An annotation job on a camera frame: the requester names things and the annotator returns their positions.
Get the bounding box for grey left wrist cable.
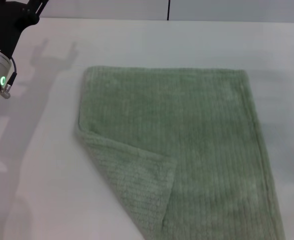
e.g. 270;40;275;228
1;56;19;100

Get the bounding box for green ribbed towel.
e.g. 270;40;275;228
74;65;287;240

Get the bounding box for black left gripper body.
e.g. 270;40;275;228
0;0;40;58

